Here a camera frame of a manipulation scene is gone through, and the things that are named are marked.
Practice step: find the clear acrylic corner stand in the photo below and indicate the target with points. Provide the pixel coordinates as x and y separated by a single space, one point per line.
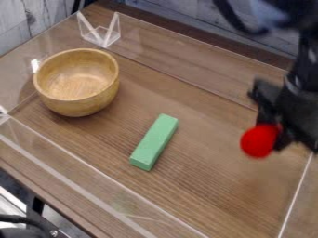
100 36

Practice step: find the black metal table frame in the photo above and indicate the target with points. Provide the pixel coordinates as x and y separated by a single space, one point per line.
21 221

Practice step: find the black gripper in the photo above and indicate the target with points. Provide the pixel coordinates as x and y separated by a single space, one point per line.
289 107

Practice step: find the green rectangular block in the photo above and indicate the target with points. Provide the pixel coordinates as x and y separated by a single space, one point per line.
154 142

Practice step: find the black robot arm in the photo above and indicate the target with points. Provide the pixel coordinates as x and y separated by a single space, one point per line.
294 15

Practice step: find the wooden bowl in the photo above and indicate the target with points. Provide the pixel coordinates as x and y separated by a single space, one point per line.
77 81

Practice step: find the red plush strawberry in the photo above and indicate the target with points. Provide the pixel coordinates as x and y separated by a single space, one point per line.
258 140

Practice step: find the clear acrylic front barrier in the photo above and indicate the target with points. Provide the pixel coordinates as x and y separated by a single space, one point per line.
99 204

